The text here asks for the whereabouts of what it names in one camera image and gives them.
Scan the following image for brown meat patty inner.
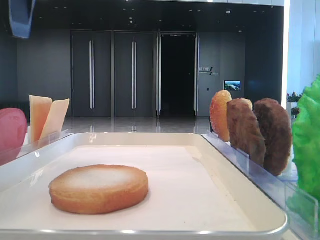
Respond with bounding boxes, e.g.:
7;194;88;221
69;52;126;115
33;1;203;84
227;98;266;167

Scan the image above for brown meat patty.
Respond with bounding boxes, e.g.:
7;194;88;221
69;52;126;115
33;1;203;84
227;98;266;167
253;98;293;176

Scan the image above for yellow cheese slice inner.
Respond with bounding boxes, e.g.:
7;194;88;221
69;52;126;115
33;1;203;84
40;98;70;139

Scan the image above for brown meat patty outer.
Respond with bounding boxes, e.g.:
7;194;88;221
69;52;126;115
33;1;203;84
253;98;293;176

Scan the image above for orange cheese slice outer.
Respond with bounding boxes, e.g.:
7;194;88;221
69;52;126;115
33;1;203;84
29;95;53;143

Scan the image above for red tomato slice outer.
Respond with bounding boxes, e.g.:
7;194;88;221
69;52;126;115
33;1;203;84
0;108;28;166

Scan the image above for green lettuce leaf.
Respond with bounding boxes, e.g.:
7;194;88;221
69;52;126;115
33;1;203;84
288;75;320;226

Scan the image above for dark double door middle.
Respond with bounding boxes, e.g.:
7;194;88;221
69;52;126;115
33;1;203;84
114;32;155;118

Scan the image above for dark double door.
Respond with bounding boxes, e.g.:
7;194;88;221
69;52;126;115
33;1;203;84
71;31;112;118
114;32;155;118

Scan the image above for white rectangular tray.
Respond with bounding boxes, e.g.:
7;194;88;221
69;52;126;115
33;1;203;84
0;133;289;240

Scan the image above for dark double door left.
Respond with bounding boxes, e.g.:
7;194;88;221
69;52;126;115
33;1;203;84
71;31;112;118

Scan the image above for flower pots by window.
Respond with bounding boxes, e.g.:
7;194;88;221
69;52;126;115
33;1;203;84
286;92;303;120

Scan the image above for clear left long strip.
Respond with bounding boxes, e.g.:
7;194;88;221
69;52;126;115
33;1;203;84
0;129;70;166

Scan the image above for clear long strip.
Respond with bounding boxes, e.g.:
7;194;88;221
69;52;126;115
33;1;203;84
203;131;320;240
0;129;70;166

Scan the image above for clear right long strip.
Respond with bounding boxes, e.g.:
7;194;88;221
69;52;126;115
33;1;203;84
203;131;320;240

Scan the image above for blue hanging object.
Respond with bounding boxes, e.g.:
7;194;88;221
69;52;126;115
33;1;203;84
8;0;36;39

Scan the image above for small wall screen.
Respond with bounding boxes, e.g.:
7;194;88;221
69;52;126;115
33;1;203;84
224;80;241;91

